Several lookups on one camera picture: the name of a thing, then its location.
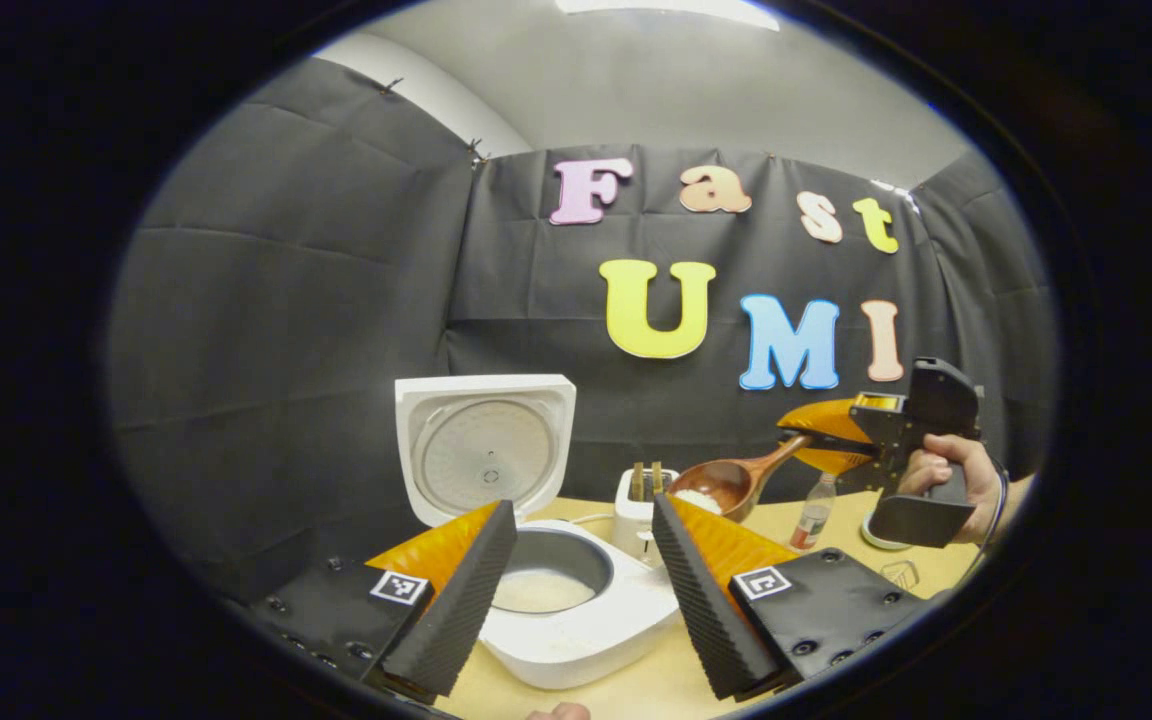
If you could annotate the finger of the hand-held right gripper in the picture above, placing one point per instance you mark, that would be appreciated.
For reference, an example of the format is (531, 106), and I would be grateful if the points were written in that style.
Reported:
(826, 418)
(836, 462)

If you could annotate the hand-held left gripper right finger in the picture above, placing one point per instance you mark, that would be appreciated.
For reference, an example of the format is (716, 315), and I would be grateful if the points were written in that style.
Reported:
(701, 610)

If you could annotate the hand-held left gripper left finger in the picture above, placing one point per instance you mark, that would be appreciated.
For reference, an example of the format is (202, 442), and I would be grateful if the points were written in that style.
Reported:
(456, 610)

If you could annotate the brown wooden spoon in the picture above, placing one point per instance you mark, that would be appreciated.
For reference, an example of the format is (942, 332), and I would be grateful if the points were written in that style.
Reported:
(721, 480)

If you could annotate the white rice cooker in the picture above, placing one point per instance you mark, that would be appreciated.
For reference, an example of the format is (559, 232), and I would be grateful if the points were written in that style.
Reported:
(576, 645)

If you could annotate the clear plastic bottle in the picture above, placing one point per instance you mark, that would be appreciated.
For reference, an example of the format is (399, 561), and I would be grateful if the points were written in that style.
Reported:
(814, 515)

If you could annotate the pale green plate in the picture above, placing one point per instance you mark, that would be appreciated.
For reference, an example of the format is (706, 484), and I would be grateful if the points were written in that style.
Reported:
(876, 538)

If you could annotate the white toaster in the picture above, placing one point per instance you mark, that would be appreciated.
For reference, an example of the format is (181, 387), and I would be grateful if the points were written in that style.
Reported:
(631, 525)

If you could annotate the brown bread slice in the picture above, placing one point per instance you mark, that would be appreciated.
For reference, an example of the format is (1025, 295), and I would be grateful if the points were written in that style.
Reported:
(638, 482)
(656, 480)

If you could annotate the black backdrop cloth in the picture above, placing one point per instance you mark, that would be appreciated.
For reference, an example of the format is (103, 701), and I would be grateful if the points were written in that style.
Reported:
(296, 320)

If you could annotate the ceiling light panel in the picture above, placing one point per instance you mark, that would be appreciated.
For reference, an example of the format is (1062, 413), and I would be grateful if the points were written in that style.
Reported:
(671, 8)

